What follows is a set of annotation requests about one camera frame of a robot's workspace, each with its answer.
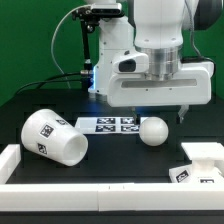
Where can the white lamp shade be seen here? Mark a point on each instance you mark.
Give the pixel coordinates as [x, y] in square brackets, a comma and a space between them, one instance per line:
[49, 135]

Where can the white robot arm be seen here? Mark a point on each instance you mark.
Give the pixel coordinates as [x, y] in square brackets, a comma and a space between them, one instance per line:
[153, 27]

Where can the white marker sheet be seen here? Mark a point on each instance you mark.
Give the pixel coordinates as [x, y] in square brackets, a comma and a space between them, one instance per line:
[107, 125]

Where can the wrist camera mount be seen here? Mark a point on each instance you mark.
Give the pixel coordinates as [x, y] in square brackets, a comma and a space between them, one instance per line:
[130, 61]

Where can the white lamp bulb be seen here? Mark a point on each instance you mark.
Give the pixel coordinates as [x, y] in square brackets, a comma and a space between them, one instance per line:
[153, 131]

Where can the white front fence rail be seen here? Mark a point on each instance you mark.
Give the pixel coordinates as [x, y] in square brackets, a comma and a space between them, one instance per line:
[111, 197]

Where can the white left fence rail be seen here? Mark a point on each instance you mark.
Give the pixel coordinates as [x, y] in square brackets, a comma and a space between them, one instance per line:
[9, 159]

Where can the black camera on stand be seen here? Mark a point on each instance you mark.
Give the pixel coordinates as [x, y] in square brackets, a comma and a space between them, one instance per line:
[90, 16]

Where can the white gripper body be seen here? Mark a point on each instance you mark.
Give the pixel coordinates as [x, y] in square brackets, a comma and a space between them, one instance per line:
[191, 85]

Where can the white fence rail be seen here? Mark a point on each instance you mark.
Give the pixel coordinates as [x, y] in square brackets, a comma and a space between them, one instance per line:
[9, 159]
[111, 197]

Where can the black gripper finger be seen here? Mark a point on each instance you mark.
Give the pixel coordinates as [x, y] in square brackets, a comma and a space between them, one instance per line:
[135, 116]
[182, 112]

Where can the white lamp base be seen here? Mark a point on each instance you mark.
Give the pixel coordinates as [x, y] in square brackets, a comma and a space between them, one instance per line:
[203, 167]

